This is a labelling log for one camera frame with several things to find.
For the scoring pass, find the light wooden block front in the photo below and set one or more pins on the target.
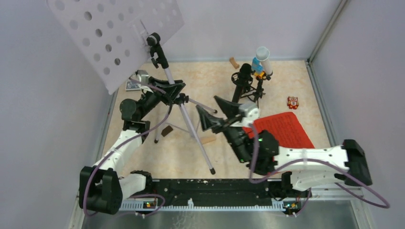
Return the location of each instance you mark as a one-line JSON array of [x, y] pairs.
[[207, 139]]

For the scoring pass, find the wooden block at back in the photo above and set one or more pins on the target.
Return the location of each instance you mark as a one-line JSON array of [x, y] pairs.
[[234, 63]]

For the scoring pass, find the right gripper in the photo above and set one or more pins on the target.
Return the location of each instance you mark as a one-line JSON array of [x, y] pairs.
[[208, 121]]

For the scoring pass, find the white music stand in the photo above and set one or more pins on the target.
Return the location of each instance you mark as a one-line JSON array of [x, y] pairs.
[[118, 36]]

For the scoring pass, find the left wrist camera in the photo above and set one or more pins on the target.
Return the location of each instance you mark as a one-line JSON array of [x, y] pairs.
[[142, 77]]

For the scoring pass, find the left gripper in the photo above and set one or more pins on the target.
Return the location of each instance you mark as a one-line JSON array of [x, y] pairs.
[[171, 91]]

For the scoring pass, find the white tube on tripod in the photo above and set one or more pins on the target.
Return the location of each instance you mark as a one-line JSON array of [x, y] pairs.
[[263, 54]]

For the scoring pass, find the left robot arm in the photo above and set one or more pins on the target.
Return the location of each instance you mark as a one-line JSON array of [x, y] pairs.
[[100, 188]]

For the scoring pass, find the red owl toy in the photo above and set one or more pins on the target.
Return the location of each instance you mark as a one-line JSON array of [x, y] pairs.
[[292, 102]]

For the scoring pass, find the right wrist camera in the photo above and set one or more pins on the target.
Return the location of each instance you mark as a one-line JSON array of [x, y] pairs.
[[249, 112]]

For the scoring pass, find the black mic tripod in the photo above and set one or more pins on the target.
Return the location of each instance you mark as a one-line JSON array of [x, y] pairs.
[[256, 93]]

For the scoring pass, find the blue yellow toy block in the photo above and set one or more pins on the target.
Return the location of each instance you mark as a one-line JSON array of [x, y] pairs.
[[257, 69]]

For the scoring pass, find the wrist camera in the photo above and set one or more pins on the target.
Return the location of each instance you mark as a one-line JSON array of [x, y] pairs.
[[249, 112], [142, 77]]

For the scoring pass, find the dark brown block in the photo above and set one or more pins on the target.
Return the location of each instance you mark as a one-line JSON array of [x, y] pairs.
[[168, 129]]

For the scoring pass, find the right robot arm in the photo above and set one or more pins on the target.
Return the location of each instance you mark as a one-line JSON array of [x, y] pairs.
[[302, 168]]

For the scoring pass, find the black microphone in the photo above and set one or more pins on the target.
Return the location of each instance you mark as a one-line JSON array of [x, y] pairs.
[[241, 80]]

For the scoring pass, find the playing card box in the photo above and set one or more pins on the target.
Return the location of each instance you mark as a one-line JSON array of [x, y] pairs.
[[132, 86]]

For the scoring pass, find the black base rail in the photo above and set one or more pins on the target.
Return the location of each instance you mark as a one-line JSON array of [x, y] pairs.
[[219, 194]]

